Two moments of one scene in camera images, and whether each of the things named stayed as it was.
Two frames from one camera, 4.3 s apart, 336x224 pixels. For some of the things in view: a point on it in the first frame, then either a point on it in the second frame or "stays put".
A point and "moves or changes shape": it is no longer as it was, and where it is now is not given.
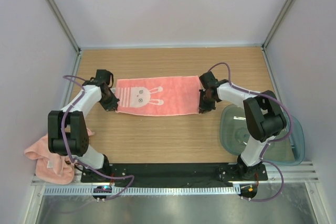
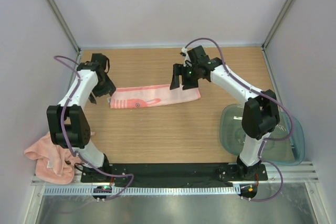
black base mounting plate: x=169 y=175 stays put
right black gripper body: x=205 y=103 to x=191 y=71
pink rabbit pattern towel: x=163 y=96 moves or changes shape
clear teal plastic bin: x=235 y=136 stays put
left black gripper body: x=109 y=102 to x=105 y=86
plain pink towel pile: x=51 y=168 stays put
